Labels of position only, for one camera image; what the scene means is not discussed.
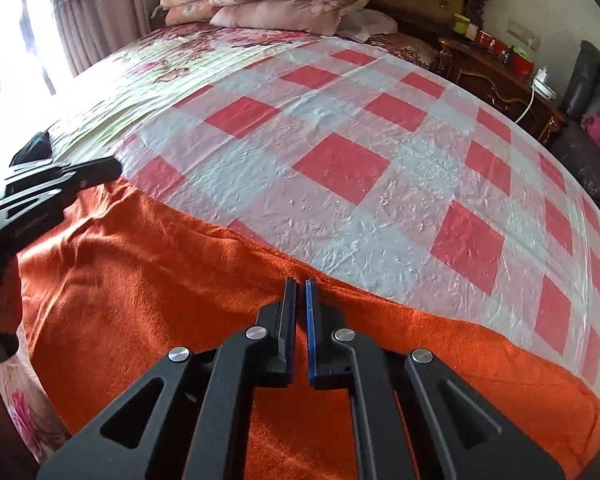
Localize dark cloth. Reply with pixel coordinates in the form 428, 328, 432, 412
10, 131, 52, 167

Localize bright window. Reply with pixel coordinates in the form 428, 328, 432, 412
0, 0, 73, 171

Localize brown patterned cushion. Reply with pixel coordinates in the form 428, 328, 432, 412
365, 31, 440, 70

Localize red box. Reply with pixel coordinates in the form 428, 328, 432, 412
475, 30, 511, 57
510, 52, 535, 79

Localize wall socket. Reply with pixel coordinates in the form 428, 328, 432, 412
507, 20, 539, 49

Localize orange pants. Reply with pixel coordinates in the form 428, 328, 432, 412
0, 177, 600, 480

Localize pink pillow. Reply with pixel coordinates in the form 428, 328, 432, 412
210, 0, 372, 37

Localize red white checkered plastic sheet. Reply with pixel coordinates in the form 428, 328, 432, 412
112, 35, 600, 401

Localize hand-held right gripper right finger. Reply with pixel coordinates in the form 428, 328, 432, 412
305, 279, 566, 480

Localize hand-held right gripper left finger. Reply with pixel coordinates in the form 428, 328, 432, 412
36, 276, 299, 480

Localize white pillow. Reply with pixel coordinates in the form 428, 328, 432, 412
339, 9, 399, 43

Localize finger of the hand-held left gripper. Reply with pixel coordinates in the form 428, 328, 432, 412
2, 156, 123, 197
0, 186, 81, 222

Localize white device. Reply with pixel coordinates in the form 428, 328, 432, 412
532, 66, 559, 99

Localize yellow green box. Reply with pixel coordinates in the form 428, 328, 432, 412
452, 12, 474, 39

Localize floral curtain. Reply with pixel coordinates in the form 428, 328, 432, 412
45, 0, 170, 77

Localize pink floral quilt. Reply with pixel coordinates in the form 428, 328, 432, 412
160, 0, 223, 27

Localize carved wooden nightstand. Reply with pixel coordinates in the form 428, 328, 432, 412
437, 35, 568, 146

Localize black leather sofa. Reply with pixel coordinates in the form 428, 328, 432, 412
550, 40, 600, 233

